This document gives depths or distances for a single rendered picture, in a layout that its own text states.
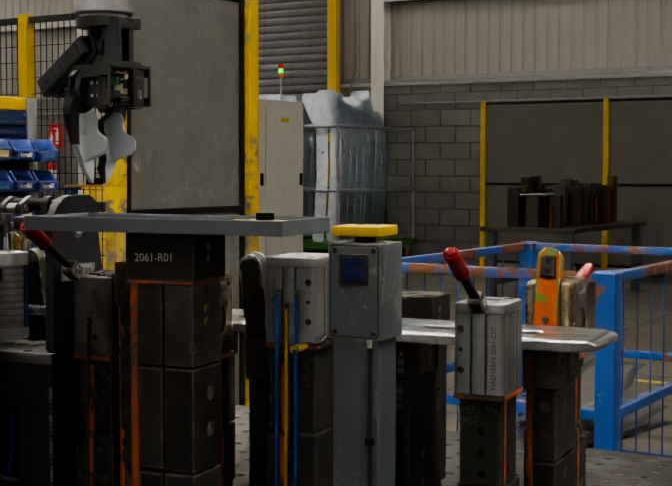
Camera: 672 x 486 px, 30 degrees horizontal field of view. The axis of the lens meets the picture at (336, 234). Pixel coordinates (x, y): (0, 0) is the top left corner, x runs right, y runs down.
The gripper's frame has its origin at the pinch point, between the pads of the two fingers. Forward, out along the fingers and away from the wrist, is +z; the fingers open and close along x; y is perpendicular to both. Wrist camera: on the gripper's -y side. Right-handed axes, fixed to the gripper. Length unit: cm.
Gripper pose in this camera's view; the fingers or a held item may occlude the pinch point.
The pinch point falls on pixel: (94, 173)
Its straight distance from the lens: 167.8
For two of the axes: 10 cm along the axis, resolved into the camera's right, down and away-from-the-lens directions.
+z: 0.0, 10.0, 0.5
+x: 6.3, -0.4, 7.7
